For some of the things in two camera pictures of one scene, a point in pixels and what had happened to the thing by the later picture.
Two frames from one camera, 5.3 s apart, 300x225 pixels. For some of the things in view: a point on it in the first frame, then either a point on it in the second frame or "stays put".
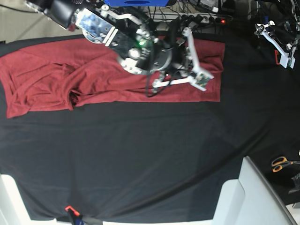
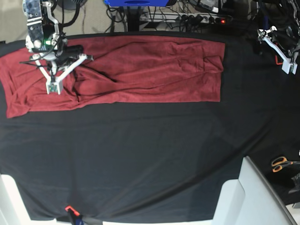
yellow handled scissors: x=278 y=163 stays put
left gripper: x=200 y=78 to x=55 y=62
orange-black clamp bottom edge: x=77 y=217 stays put
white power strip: x=189 y=18 stays put
